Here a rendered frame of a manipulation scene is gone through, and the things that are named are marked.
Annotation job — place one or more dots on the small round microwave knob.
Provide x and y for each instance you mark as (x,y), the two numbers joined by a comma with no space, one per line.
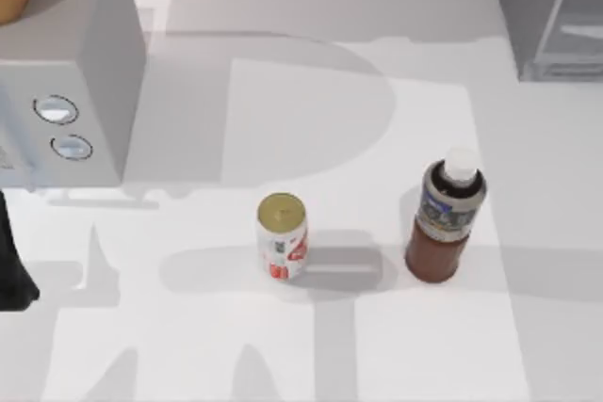
(71,147)

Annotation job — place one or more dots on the large round microwave knob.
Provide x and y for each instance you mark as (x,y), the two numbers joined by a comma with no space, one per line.
(55,109)

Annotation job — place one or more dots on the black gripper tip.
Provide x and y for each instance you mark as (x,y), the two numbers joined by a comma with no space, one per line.
(11,270)

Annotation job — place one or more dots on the red and white can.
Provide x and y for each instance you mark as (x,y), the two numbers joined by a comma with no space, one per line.
(282,237)

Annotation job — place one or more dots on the grey cabinet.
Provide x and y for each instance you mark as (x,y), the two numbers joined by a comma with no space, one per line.
(551,11)

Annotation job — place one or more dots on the brown bottle with white cap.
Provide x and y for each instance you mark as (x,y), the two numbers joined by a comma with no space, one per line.
(445,223)

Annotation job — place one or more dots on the pale microwave oven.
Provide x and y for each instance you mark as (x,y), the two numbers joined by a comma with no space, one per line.
(94,68)

